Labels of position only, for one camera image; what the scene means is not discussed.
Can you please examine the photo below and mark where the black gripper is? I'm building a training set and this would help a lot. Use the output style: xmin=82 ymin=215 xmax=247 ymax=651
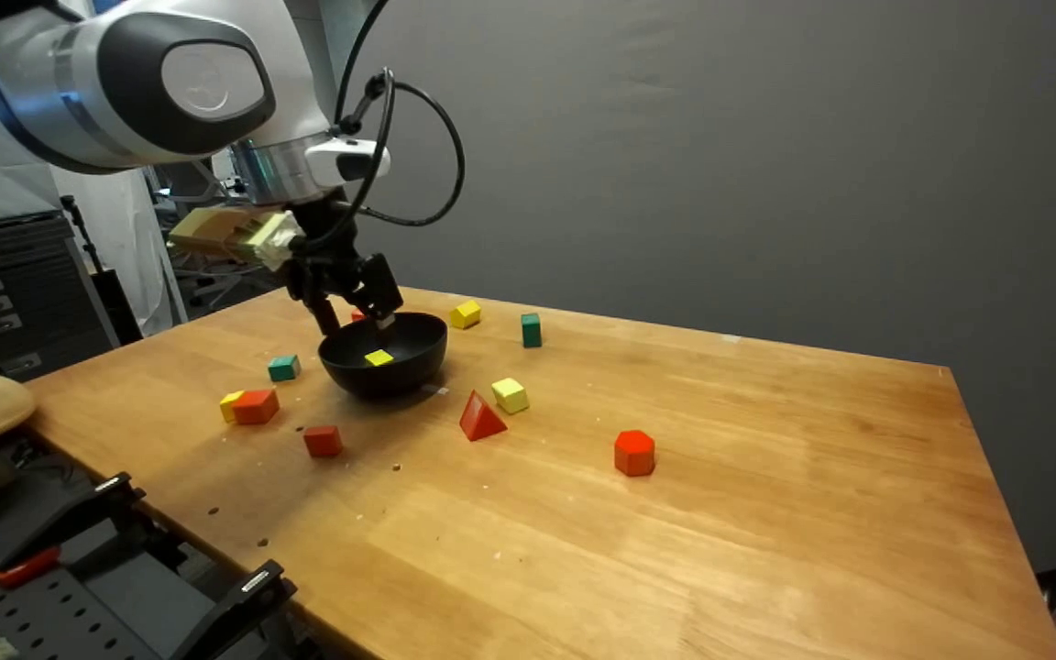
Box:
xmin=282 ymin=195 xmax=408 ymax=341

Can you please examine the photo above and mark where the red wooden wedge block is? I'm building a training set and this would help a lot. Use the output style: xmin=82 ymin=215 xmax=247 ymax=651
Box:
xmin=454 ymin=388 xmax=509 ymax=443

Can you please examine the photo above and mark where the black bowl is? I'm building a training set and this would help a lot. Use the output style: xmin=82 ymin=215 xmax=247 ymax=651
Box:
xmin=316 ymin=309 xmax=450 ymax=399

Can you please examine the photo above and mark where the black tripod leg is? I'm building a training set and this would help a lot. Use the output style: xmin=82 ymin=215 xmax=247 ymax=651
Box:
xmin=58 ymin=189 xmax=146 ymax=343

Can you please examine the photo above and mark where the black equipment cabinet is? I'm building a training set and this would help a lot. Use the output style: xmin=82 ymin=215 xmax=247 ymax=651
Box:
xmin=0 ymin=209 xmax=128 ymax=381

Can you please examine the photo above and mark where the black pegboard bench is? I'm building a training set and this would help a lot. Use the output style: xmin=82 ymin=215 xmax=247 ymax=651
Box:
xmin=0 ymin=425 xmax=355 ymax=660

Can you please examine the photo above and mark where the grey fabric backdrop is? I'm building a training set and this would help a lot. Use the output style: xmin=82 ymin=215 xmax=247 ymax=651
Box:
xmin=339 ymin=0 xmax=1056 ymax=580

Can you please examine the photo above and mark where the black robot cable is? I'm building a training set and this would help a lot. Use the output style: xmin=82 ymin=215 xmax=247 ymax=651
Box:
xmin=335 ymin=69 xmax=469 ymax=231

